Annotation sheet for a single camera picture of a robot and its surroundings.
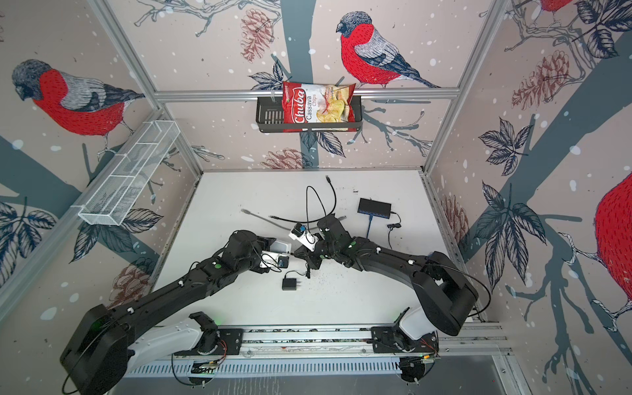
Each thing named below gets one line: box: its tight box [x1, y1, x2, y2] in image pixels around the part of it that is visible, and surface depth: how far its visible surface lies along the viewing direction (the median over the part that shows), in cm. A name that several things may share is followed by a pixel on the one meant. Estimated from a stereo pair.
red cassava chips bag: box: [282, 81, 358, 133], surface depth 90 cm
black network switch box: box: [357, 197, 392, 219], surface depth 106 cm
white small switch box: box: [269, 241, 293, 255], surface depth 82 cm
